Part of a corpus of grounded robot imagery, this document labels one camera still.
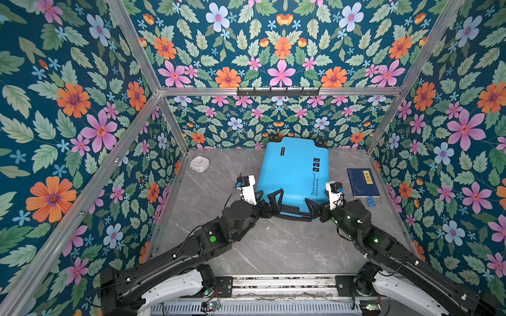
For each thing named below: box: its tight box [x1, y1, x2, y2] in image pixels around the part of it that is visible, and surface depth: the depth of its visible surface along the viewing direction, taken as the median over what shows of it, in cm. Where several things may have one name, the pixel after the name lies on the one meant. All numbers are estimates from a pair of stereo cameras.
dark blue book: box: [346, 167, 381, 199], surface depth 106 cm
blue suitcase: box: [256, 132, 331, 222], surface depth 87 cm
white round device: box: [189, 156, 210, 173], surface depth 110 cm
